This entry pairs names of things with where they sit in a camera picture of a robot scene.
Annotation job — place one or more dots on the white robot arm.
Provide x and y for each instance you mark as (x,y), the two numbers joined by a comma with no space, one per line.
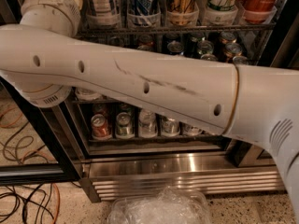
(258,105)

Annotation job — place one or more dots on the white striped tall can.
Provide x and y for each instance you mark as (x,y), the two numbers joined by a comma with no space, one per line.
(103,13)

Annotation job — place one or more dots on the blue white tall can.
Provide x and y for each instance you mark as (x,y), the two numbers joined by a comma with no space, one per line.
(143,11)

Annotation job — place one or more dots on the red coca-cola can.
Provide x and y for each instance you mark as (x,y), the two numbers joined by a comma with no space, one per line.
(145,48)
(257,11)

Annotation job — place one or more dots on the clear water bottle middle shelf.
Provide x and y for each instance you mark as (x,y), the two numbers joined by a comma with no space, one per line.
(87,95)

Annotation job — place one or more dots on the gold tall can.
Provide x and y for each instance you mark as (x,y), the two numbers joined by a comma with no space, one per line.
(180,12)

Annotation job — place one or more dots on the green can bottom shelf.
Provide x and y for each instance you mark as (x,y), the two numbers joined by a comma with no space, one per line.
(124,126)

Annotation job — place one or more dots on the green soda can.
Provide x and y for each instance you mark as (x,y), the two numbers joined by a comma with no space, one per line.
(204,47)
(209,57)

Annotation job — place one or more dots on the red can bottom shelf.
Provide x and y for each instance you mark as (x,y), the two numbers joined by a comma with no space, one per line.
(100,127)

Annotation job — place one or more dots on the green soda can front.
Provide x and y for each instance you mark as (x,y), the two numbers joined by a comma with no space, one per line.
(209,57)

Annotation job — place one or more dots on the water bottle bottom shelf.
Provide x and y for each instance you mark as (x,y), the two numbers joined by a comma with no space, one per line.
(147,125)

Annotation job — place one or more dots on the silver can bottom shelf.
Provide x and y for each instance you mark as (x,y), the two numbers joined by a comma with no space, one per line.
(170,127)

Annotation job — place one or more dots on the black fridge door left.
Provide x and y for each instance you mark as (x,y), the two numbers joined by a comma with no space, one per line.
(35,148)

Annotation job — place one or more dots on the gold soda can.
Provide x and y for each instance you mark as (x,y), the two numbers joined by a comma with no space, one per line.
(240,60)
(231,50)

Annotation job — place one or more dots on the gold soda can front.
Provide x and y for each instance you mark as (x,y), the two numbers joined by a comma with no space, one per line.
(240,60)

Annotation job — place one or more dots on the red coca-cola top can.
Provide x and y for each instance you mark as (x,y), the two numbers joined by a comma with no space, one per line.
(257,11)

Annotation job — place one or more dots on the stainless fridge base grille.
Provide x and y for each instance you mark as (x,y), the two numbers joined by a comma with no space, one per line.
(110,179)

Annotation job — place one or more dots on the fridge door right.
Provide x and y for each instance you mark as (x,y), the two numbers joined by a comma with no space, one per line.
(281,51)

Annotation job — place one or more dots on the white cap juice bottle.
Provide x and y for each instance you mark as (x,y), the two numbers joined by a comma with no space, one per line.
(191,130)

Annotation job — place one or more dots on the clear plastic bag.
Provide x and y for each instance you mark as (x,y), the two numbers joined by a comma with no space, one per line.
(169,206)

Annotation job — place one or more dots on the top wire shelf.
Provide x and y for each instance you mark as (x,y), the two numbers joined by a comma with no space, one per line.
(175,29)

